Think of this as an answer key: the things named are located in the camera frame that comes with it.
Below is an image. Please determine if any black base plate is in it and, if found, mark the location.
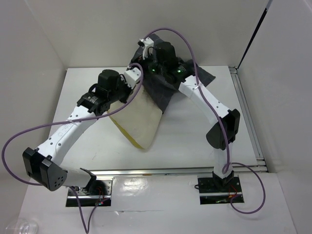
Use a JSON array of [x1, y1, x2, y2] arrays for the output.
[[74, 176, 114, 199], [195, 177, 242, 193]]

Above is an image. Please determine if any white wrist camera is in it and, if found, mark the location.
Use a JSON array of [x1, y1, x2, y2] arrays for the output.
[[123, 67, 141, 89], [138, 37, 154, 60]]

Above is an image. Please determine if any cream yellow pillow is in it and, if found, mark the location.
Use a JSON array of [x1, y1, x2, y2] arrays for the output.
[[109, 86, 163, 150]]

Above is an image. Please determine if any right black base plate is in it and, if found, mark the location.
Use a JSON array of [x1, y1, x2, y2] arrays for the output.
[[195, 177, 242, 193]]

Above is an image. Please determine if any clear plastic object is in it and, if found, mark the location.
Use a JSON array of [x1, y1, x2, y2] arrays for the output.
[[4, 218, 39, 234]]

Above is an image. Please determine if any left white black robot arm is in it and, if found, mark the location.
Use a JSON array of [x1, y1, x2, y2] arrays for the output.
[[22, 67, 141, 195]]

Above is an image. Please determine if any dark vertical frame pole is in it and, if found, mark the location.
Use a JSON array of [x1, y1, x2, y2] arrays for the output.
[[236, 0, 272, 70]]

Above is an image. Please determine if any aluminium rail front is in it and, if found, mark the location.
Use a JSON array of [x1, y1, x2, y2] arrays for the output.
[[91, 165, 268, 176]]

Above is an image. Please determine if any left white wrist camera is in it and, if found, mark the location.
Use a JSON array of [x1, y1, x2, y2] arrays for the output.
[[123, 67, 141, 89]]

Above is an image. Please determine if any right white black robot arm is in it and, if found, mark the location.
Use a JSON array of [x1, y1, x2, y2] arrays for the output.
[[138, 38, 240, 191]]

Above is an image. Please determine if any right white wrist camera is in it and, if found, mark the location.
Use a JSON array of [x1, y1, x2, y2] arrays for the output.
[[138, 37, 154, 60]]

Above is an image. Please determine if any dark grey plaid pillowcase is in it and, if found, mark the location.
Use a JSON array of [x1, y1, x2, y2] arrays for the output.
[[129, 34, 216, 113]]

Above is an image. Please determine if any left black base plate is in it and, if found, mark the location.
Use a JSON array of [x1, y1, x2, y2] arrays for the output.
[[74, 176, 114, 199]]

